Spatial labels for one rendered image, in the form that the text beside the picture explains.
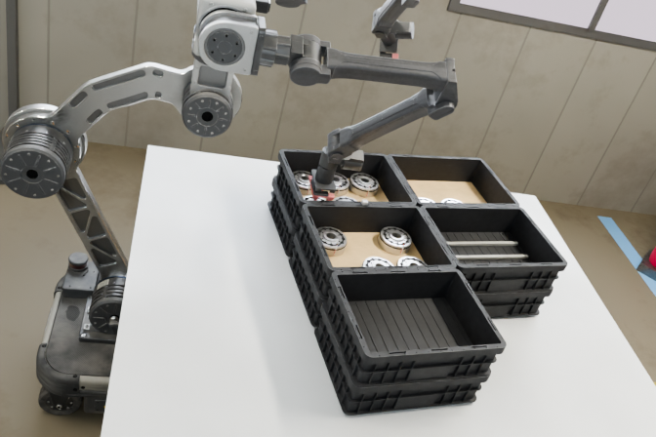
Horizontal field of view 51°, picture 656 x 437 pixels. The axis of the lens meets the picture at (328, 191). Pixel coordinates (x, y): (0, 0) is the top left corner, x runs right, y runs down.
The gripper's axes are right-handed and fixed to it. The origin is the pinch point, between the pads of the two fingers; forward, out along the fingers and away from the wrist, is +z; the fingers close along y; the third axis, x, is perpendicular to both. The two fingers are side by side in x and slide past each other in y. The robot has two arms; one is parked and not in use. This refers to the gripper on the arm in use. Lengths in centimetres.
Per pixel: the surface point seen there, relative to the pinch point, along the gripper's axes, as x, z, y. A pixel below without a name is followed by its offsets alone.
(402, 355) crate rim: -8, -6, -68
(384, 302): -14.0, 3.9, -39.5
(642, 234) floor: -253, 85, 118
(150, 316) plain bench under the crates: 49, 17, -36
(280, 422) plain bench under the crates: 17, 17, -70
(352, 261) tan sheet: -8.3, 3.9, -22.9
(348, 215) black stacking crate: -8.2, -2.8, -8.8
